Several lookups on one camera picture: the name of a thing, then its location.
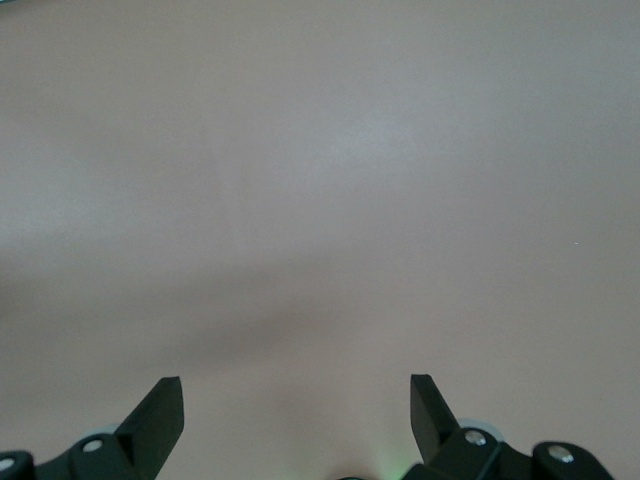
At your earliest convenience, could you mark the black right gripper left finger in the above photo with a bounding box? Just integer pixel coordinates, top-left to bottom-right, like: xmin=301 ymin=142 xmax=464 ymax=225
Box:
xmin=0 ymin=375 xmax=186 ymax=480

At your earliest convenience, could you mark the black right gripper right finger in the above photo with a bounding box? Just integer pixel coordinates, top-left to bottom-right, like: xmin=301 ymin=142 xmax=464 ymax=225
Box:
xmin=402 ymin=373 xmax=614 ymax=480

